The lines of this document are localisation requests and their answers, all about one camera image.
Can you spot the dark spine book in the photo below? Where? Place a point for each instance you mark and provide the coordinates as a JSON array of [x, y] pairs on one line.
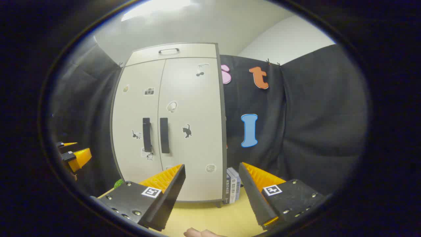
[[228, 191]]

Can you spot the grey spine book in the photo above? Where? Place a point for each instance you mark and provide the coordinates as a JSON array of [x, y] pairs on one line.
[[238, 181]]

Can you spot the small green object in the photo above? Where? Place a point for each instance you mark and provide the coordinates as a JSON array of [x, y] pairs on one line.
[[118, 183]]

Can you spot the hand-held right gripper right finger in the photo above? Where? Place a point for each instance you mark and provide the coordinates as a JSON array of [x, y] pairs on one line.
[[255, 197]]

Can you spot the white cabinet door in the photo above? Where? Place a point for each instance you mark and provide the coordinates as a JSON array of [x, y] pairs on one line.
[[131, 108], [194, 98]]

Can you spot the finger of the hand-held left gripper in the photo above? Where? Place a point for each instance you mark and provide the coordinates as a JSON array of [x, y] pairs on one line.
[[69, 144], [81, 158]]

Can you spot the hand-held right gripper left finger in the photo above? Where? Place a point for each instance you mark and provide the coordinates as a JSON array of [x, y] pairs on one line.
[[171, 197]]

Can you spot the white double-door shoe cabinet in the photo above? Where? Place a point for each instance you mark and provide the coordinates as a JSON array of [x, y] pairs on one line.
[[197, 51]]

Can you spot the ceiling light panel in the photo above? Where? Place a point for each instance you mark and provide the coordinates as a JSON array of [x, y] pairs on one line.
[[154, 8]]

